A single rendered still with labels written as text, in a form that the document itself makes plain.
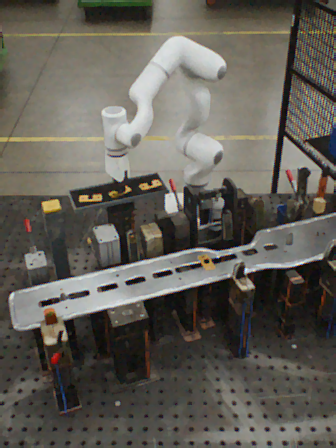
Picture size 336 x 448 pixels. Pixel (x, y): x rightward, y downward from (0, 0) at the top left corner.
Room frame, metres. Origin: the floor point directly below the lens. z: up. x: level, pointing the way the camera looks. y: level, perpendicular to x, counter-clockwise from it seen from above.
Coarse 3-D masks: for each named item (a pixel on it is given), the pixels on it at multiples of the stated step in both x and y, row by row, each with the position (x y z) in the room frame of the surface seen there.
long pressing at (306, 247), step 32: (288, 224) 1.75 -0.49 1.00; (320, 224) 1.75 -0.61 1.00; (160, 256) 1.56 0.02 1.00; (192, 256) 1.56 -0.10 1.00; (256, 256) 1.56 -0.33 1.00; (288, 256) 1.55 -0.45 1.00; (320, 256) 1.55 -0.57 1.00; (32, 288) 1.40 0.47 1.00; (64, 288) 1.40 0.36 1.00; (96, 288) 1.40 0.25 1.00; (128, 288) 1.40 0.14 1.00; (160, 288) 1.40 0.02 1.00; (32, 320) 1.26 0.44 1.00; (64, 320) 1.26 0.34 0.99
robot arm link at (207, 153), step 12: (192, 144) 2.06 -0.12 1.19; (204, 144) 2.04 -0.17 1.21; (216, 144) 2.04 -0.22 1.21; (192, 156) 2.05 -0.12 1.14; (204, 156) 2.01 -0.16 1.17; (216, 156) 2.01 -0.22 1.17; (192, 168) 2.09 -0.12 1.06; (204, 168) 2.01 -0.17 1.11; (192, 180) 2.06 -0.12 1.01; (204, 180) 2.07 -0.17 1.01
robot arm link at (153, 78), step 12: (144, 72) 1.87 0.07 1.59; (156, 72) 1.86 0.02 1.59; (144, 84) 1.83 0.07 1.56; (156, 84) 1.84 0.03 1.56; (132, 96) 1.82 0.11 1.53; (144, 96) 1.80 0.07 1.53; (144, 108) 1.74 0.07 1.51; (144, 120) 1.71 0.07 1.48; (120, 132) 1.69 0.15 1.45; (132, 132) 1.68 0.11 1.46; (144, 132) 1.70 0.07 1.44; (132, 144) 1.67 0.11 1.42
